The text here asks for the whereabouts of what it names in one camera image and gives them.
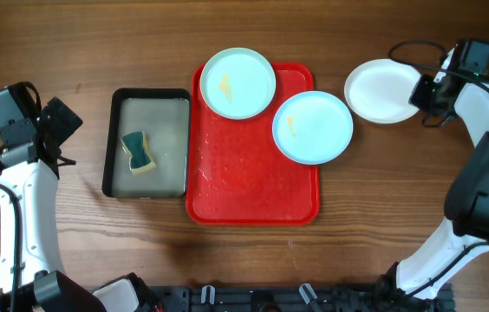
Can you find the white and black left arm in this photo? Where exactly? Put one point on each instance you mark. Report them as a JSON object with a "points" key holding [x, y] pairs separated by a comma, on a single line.
{"points": [[31, 271]]}

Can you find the green and yellow sponge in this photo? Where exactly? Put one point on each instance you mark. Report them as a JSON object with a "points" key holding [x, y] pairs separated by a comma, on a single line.
{"points": [[140, 158]]}

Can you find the black rectangular water tray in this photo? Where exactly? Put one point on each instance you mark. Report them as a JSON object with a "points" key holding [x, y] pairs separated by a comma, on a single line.
{"points": [[163, 114]]}

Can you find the white plate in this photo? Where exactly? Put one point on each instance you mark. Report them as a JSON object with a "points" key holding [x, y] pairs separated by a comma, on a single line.
{"points": [[379, 91]]}

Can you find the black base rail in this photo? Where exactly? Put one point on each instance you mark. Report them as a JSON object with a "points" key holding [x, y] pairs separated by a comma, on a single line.
{"points": [[340, 298]]}

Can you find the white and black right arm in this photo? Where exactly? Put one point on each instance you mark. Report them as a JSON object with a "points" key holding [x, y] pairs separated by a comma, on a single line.
{"points": [[463, 234]]}

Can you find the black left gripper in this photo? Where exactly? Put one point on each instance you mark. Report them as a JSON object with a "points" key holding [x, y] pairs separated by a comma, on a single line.
{"points": [[60, 120]]}

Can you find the light blue plate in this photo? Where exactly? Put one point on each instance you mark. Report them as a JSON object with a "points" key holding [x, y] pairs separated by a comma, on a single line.
{"points": [[312, 127]]}

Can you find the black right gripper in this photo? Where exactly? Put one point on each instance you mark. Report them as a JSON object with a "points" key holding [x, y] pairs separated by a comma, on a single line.
{"points": [[423, 95]]}

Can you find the mint green plate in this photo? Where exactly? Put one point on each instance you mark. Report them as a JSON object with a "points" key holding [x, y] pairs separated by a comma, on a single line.
{"points": [[238, 83]]}

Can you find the red plastic serving tray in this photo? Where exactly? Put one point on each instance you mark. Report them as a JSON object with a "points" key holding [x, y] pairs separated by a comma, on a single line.
{"points": [[236, 175]]}

